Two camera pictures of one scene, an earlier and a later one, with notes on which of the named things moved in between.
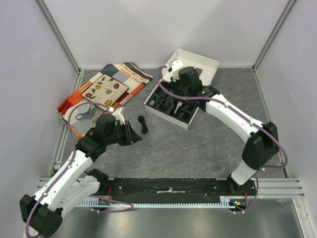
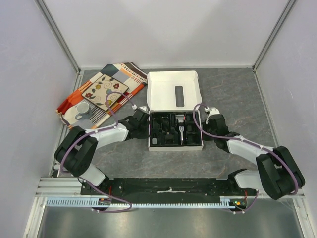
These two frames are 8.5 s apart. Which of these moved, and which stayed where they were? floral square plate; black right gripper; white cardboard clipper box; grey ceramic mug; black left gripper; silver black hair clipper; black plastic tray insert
Moved: white cardboard clipper box; black left gripper; silver black hair clipper; black plastic tray insert; black right gripper
Stayed: grey ceramic mug; floral square plate
